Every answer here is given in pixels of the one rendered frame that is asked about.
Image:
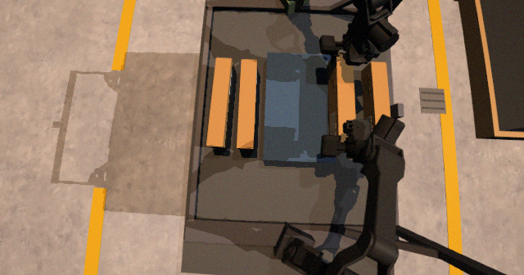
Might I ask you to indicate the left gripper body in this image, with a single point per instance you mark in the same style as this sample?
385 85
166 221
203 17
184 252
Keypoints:
331 147

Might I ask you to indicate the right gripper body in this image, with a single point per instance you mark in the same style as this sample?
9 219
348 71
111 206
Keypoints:
327 43

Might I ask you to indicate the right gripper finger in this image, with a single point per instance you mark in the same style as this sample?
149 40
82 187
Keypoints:
333 58

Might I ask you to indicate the orange cardboard box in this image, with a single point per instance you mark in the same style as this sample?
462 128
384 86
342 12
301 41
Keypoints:
220 103
247 105
341 95
375 92

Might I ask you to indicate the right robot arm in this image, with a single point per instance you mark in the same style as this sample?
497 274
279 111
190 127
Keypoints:
375 27

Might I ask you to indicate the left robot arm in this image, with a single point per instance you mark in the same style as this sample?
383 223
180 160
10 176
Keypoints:
383 169

